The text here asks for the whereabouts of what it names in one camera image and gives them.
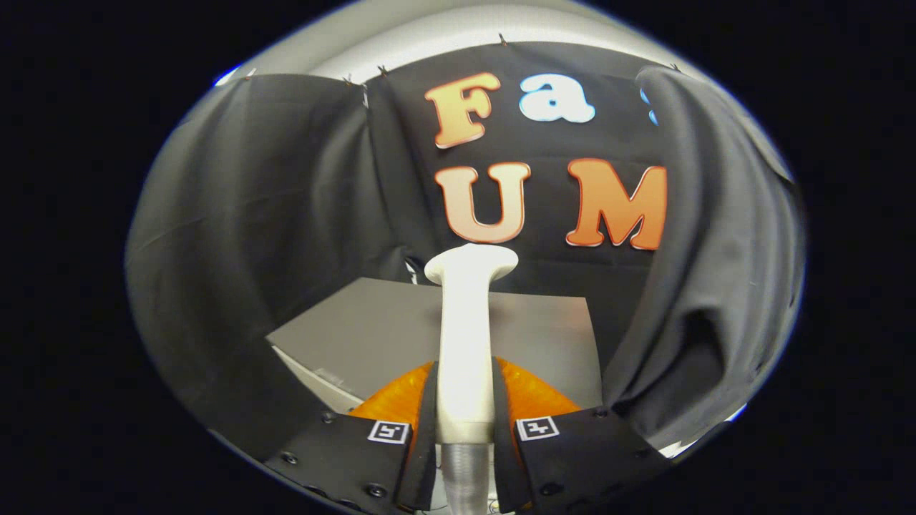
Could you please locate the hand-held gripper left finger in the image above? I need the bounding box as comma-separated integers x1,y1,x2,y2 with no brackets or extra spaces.
265,360,439,514

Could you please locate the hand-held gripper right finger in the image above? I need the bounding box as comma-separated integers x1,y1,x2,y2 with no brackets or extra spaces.
491,356,673,514

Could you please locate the white garment steamer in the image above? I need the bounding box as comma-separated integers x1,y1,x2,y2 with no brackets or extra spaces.
424,243,519,515

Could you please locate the dark grey button shirt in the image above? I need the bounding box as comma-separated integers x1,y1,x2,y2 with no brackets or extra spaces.
601,66,806,451

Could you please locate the beige cabinet with dark top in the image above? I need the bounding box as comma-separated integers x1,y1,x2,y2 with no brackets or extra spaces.
266,278,603,416

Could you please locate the black backdrop cloth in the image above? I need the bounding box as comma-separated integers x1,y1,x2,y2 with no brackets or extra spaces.
127,41,716,466

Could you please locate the row of backdrop clips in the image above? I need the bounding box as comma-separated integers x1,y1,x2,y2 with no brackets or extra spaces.
243,32,681,88

